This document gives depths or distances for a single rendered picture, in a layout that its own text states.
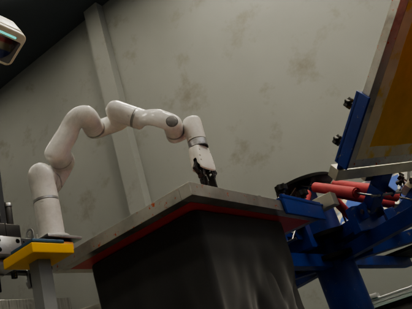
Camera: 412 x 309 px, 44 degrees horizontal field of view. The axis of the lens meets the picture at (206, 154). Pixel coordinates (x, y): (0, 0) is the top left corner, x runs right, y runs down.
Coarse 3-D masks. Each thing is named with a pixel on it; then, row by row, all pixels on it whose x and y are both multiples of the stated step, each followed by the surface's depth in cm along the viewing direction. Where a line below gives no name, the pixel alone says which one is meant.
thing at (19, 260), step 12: (24, 252) 130; (36, 252) 129; (48, 252) 131; (60, 252) 134; (72, 252) 137; (12, 264) 132; (24, 264) 134; (36, 264) 133; (48, 264) 135; (36, 276) 132; (48, 276) 133; (36, 288) 131; (48, 288) 132; (36, 300) 131; (48, 300) 130
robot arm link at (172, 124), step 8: (136, 112) 203; (144, 112) 202; (152, 112) 198; (160, 112) 198; (168, 112) 198; (136, 120) 202; (144, 120) 199; (152, 120) 197; (160, 120) 196; (168, 120) 196; (176, 120) 196; (136, 128) 205; (168, 128) 195; (176, 128) 195; (168, 136) 201; (176, 136) 200
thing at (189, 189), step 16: (176, 192) 134; (192, 192) 131; (208, 192) 137; (224, 192) 144; (144, 208) 140; (160, 208) 136; (176, 208) 137; (240, 208) 153; (256, 208) 157; (272, 208) 162; (128, 224) 142; (144, 224) 141; (304, 224) 193; (96, 240) 149; (112, 240) 146; (80, 256) 152; (64, 272) 161; (80, 272) 166
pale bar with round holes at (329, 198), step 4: (320, 196) 197; (324, 196) 196; (328, 196) 195; (332, 196) 195; (336, 196) 199; (316, 200) 198; (320, 200) 197; (324, 200) 196; (328, 200) 195; (332, 200) 194; (336, 200) 196; (324, 204) 196; (328, 204) 195; (332, 204) 194; (336, 204) 195; (324, 208) 196; (328, 208) 198
